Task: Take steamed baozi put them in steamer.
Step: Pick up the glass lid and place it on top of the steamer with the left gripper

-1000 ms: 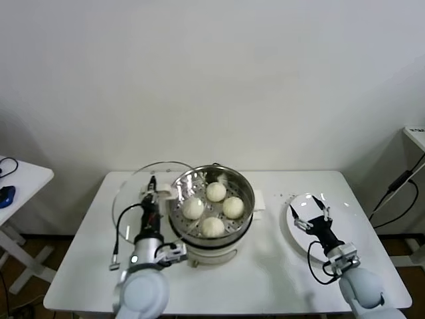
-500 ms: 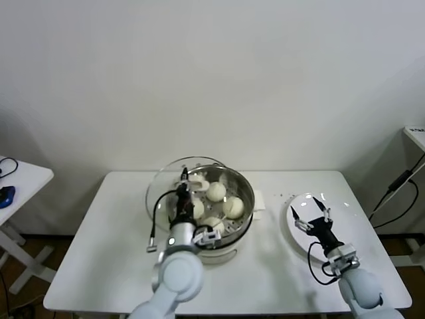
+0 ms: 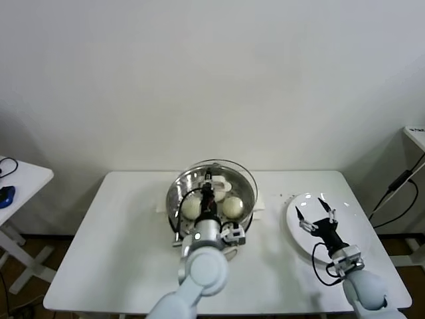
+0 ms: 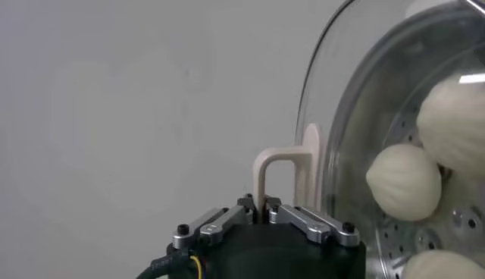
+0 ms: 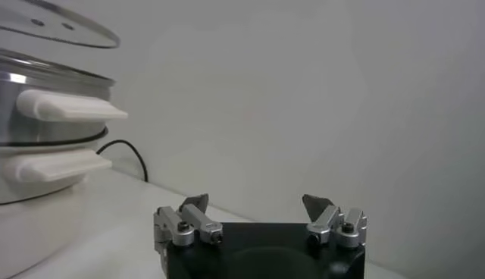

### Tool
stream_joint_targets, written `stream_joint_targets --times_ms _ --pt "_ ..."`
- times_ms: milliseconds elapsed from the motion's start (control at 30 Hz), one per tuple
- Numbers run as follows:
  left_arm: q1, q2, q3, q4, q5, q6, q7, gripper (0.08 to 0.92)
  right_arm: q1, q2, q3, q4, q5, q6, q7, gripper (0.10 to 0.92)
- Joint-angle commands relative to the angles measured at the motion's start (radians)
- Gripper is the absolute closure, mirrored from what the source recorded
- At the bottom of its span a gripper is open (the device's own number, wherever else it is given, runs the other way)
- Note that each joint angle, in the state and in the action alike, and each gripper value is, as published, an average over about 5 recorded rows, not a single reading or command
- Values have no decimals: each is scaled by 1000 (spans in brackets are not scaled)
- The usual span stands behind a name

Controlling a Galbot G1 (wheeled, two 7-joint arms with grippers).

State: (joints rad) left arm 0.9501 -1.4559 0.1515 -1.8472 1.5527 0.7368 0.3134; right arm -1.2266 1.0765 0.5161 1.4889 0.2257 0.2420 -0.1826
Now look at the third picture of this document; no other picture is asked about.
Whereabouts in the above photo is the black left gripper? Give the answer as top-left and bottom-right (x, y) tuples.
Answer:
(199, 169), (218, 222)

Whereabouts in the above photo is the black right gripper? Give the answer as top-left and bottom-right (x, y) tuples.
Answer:
(294, 198), (349, 253)

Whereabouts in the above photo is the round glass pot lid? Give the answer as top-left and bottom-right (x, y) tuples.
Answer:
(171, 159), (258, 233)

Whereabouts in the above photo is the stainless steel steamer basket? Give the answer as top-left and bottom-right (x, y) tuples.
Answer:
(165, 164), (256, 240)

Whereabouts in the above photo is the round white plate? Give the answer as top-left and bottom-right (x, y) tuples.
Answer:
(286, 192), (371, 265)

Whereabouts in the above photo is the white electric cooker pot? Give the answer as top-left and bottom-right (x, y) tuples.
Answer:
(155, 192), (268, 263)

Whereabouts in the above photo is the white side table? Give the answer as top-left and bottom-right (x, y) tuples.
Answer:
(0, 155), (56, 295)

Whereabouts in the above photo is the blue handheld device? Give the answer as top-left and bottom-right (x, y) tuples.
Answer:
(0, 185), (17, 209)

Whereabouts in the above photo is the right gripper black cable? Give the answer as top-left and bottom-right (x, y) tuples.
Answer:
(311, 241), (343, 286)

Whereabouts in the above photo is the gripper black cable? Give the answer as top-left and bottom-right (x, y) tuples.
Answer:
(311, 241), (343, 286)
(171, 187), (204, 249)

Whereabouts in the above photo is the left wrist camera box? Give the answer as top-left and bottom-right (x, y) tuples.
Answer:
(220, 222), (248, 247)

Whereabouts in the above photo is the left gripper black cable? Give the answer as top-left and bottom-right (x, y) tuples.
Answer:
(171, 187), (204, 249)

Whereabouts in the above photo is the black power adapter cable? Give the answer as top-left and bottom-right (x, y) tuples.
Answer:
(368, 161), (425, 229)

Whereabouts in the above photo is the thin black looped cable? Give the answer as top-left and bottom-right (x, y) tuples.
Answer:
(0, 157), (19, 180)

